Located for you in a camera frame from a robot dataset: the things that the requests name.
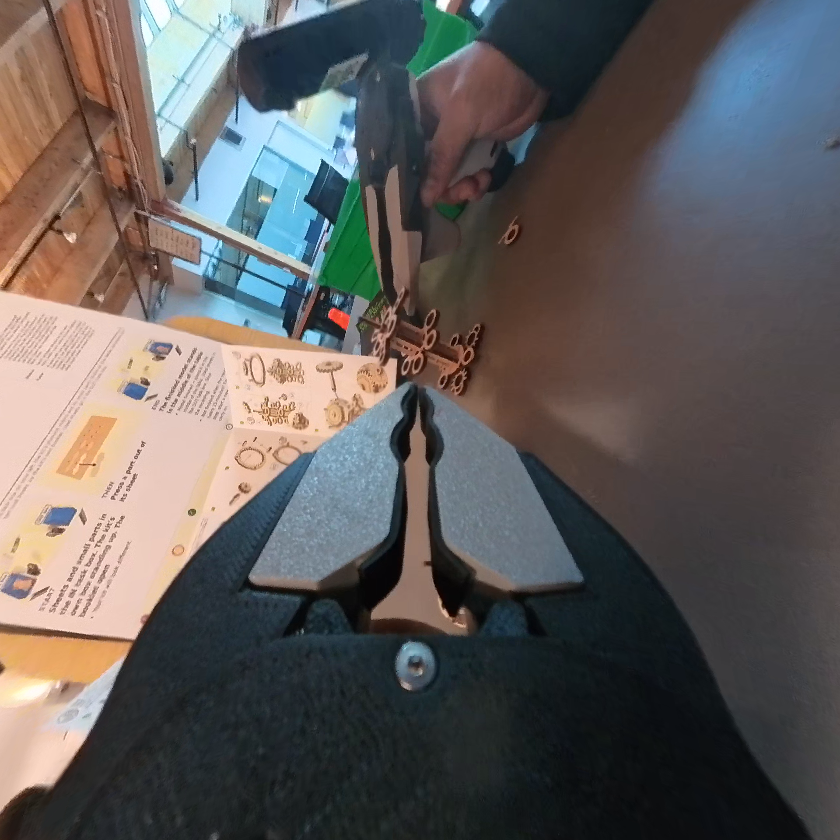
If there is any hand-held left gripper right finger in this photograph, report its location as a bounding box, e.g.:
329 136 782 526
420 387 585 619

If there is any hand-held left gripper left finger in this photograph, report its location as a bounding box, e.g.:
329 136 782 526
248 384 421 614

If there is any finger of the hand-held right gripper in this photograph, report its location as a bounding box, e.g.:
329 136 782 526
363 176 424 317
420 206 466 265

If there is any wooden gear model assembly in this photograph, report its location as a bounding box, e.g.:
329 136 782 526
366 290 484 399

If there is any person's right forearm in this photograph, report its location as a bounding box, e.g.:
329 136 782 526
474 0 657 123

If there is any dark model kit box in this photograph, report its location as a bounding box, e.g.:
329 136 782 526
357 294 396 337

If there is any person's right hand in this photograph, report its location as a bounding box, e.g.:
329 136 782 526
415 41 550 209

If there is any large green plastic bin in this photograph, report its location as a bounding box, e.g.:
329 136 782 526
318 0 481 304

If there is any black office chair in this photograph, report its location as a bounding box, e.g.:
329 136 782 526
304 157 350 215

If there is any large white instruction sheet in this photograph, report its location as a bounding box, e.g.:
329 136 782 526
0 292 232 641

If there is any small printed paper leaflet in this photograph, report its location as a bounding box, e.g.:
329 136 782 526
38 658 130 734

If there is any white wall sign board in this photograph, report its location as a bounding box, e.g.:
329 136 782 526
147 217 202 265

